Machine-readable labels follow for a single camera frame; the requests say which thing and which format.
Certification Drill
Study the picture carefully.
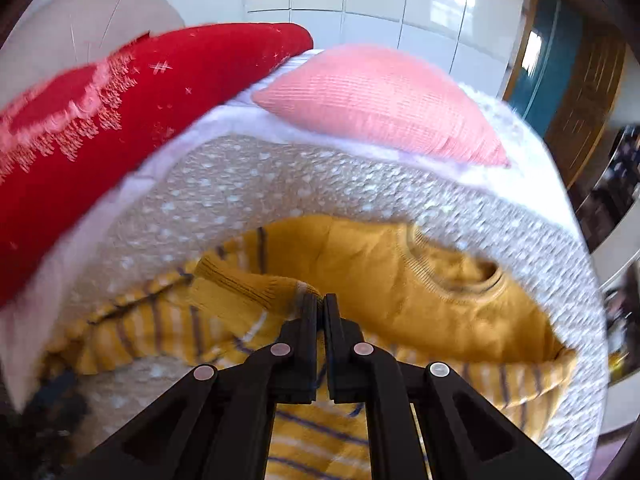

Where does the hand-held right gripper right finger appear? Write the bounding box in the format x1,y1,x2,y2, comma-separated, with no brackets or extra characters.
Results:
322,293,576,480

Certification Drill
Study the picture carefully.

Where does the white wardrobe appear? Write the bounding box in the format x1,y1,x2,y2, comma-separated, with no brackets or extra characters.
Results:
244,0,531,98

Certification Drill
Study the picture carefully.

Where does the pink pillow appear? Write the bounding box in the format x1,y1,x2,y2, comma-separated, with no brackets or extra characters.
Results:
251,44,511,168

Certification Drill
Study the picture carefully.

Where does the white dotted bed cover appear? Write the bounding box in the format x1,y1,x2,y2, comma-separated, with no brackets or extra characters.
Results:
0,49,608,480

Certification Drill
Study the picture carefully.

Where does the wooden door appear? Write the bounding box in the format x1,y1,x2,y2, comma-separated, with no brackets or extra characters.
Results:
502,0,628,191

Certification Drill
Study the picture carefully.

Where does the red embroidered pillow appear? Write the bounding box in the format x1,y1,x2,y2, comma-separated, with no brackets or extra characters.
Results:
0,22,314,306

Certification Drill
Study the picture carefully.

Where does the beige headboard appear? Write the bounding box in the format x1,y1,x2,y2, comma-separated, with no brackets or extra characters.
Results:
0,0,187,108

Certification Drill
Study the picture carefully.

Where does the yellow striped sweater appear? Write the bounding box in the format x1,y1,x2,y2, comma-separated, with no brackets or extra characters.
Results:
42,215,577,480

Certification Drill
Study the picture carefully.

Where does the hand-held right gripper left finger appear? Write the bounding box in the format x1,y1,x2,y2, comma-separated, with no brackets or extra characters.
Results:
66,292,319,480

